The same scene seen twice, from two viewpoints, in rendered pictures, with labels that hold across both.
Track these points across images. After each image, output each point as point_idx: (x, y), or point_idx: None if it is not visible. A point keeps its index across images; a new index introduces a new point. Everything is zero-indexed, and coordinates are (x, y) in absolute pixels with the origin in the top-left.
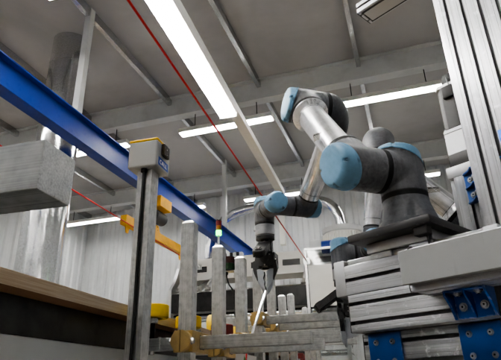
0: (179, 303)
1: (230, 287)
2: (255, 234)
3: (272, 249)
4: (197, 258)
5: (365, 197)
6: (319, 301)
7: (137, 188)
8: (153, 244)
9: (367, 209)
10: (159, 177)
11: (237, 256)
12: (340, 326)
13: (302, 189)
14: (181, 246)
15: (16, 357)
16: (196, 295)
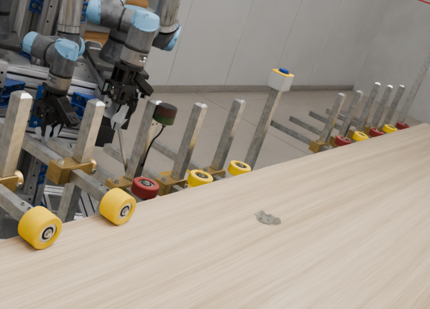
0: (227, 154)
1: (155, 137)
2: (144, 64)
3: (115, 73)
4: (226, 122)
5: (82, 4)
6: (77, 116)
7: (278, 100)
8: (258, 124)
9: (81, 16)
10: (270, 87)
11: (160, 101)
12: (60, 130)
13: (125, 2)
14: (240, 118)
15: None
16: (217, 145)
